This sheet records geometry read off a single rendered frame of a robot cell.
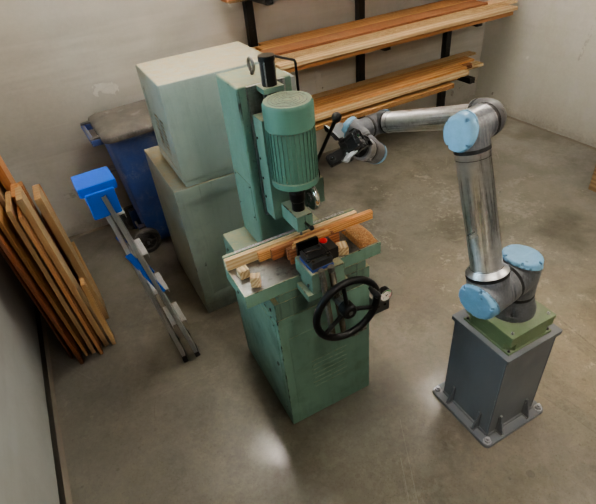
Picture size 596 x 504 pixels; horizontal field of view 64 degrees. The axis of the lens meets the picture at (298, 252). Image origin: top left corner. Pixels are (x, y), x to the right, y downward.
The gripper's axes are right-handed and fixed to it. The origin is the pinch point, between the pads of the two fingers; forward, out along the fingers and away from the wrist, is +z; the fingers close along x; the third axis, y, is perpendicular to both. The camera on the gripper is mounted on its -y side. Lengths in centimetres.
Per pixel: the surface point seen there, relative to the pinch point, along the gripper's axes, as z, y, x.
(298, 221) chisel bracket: -3.6, -27.9, 15.0
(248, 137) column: 7.3, -24.9, -20.0
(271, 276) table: 3, -45, 29
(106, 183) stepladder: 25, -86, -39
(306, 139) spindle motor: 11.2, -2.8, -1.9
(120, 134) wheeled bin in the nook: -42, -135, -114
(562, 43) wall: -329, 105, -89
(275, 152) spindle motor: 15.0, -13.5, -3.7
